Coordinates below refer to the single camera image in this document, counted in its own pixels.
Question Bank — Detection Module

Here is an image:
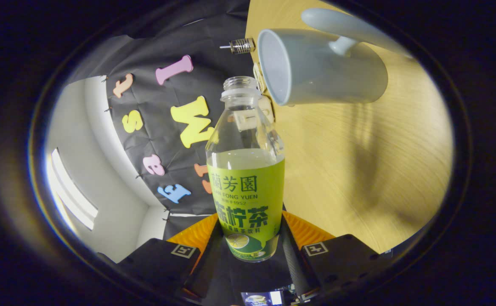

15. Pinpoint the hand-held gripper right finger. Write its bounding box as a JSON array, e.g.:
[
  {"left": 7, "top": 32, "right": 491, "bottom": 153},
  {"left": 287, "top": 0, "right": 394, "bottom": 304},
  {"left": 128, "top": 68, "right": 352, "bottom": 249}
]
[{"left": 280, "top": 210, "right": 396, "bottom": 300}]

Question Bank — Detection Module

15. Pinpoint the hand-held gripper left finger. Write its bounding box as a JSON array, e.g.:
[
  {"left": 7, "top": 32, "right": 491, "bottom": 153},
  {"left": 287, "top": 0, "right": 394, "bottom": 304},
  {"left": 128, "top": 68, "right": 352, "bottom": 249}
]
[{"left": 116, "top": 212, "right": 223, "bottom": 304}]

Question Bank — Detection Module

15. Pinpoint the green label juice bottle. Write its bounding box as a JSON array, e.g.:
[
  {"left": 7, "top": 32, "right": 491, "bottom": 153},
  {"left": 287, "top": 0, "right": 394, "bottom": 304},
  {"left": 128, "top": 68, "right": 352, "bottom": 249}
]
[{"left": 205, "top": 76, "right": 286, "bottom": 263}]

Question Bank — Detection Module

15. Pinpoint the pale grey cup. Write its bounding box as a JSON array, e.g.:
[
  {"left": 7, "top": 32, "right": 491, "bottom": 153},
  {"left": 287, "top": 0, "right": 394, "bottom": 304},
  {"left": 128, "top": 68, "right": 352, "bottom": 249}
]
[{"left": 257, "top": 7, "right": 411, "bottom": 107}]

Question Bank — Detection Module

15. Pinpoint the wooden table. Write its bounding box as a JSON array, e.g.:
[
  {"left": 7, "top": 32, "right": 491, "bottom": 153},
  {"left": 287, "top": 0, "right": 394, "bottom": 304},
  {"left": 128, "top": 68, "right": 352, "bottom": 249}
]
[{"left": 245, "top": 0, "right": 455, "bottom": 255}]

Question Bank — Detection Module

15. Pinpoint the computer monitor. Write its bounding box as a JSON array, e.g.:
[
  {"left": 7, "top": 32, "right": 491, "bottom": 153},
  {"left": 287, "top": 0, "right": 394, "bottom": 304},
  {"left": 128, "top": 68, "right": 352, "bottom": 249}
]
[{"left": 240, "top": 291, "right": 284, "bottom": 306}]

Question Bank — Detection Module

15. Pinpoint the ceiling light panel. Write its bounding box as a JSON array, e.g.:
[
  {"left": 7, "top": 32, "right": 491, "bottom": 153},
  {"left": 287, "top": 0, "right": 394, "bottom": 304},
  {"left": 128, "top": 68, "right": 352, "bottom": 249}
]
[{"left": 46, "top": 147, "right": 99, "bottom": 232}]

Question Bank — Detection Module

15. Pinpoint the black backdrop cloth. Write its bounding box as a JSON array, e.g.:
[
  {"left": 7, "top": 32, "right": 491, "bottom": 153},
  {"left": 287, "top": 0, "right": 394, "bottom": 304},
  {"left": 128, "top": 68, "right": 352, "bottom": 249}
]
[{"left": 67, "top": 0, "right": 283, "bottom": 241}]

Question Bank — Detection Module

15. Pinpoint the cream toaster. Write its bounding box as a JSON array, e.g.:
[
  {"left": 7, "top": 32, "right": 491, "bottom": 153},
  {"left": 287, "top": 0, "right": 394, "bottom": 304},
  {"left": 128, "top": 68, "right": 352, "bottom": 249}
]
[{"left": 258, "top": 94, "right": 276, "bottom": 125}]

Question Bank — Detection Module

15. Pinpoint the white divided bean tray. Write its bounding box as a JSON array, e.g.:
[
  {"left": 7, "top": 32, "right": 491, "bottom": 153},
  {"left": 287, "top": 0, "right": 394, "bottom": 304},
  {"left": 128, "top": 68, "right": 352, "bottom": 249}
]
[{"left": 253, "top": 62, "right": 266, "bottom": 94}]

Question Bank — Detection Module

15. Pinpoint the wire utensil holder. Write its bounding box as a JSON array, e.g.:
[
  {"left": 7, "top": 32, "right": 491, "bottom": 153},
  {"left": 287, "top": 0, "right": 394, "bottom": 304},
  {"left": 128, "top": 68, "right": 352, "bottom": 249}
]
[{"left": 229, "top": 38, "right": 256, "bottom": 55}]

